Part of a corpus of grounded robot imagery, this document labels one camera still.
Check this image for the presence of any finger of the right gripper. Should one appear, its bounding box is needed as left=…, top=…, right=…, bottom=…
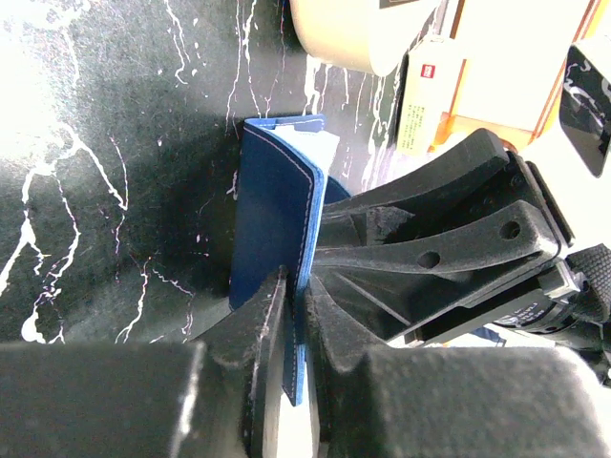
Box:
left=324, top=129, right=509, bottom=224

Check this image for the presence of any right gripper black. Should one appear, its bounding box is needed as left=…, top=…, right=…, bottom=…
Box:
left=313, top=153, right=610, bottom=352

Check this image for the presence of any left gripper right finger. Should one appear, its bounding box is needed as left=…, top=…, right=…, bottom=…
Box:
left=305, top=280, right=610, bottom=457

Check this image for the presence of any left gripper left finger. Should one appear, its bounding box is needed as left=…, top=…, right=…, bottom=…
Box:
left=1, top=268, right=288, bottom=457

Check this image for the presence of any blue leather card holder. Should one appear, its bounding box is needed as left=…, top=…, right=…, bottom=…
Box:
left=229, top=114, right=349, bottom=406

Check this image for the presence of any beige oval card tray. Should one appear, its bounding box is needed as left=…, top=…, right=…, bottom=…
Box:
left=289, top=0, right=447, bottom=76

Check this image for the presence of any white small carton box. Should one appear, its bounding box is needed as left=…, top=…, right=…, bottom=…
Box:
left=396, top=34, right=464, bottom=156

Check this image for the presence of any orange wooden tiered shelf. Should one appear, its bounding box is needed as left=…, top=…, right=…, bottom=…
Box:
left=429, top=1, right=610, bottom=153

